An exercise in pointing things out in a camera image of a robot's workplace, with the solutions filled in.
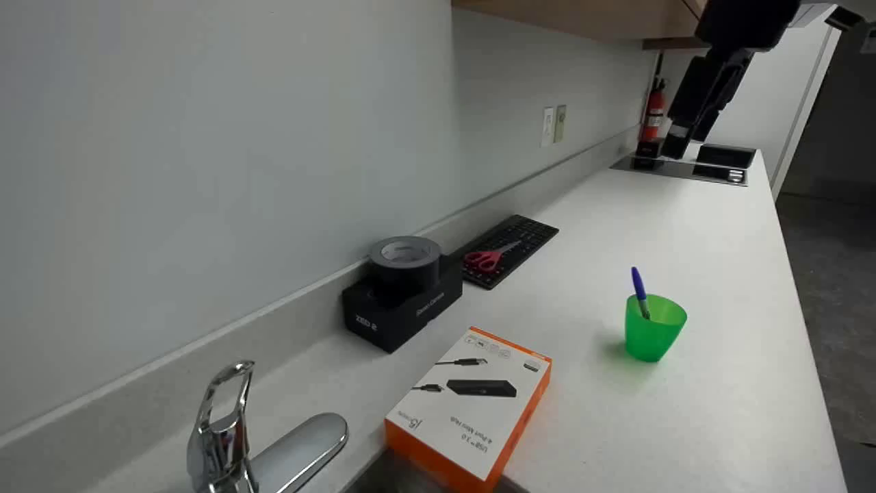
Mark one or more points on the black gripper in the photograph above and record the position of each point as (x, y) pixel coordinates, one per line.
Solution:
(744, 21)

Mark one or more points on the black keyboard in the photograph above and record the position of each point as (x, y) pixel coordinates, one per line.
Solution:
(521, 236)

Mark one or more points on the blue pen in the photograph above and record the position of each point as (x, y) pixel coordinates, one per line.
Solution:
(639, 283)

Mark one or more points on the red fire extinguisher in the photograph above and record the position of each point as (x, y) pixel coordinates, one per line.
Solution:
(653, 118)

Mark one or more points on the black flat rectangular device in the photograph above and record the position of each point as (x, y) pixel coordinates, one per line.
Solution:
(725, 159)

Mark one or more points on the black cardboard box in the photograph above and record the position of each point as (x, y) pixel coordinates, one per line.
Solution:
(406, 318)

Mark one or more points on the green plastic cup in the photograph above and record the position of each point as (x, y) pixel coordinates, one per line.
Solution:
(653, 339)

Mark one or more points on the orange and white product box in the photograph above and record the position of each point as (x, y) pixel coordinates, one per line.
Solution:
(473, 402)

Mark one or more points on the white wall outlet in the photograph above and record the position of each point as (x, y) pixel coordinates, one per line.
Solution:
(549, 128)

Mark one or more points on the black tape roll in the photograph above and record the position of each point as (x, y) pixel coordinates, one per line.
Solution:
(399, 262)

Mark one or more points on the chrome faucet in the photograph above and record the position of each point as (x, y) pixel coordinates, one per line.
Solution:
(220, 443)

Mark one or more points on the wall power outlet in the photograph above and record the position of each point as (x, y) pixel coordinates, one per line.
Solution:
(560, 122)

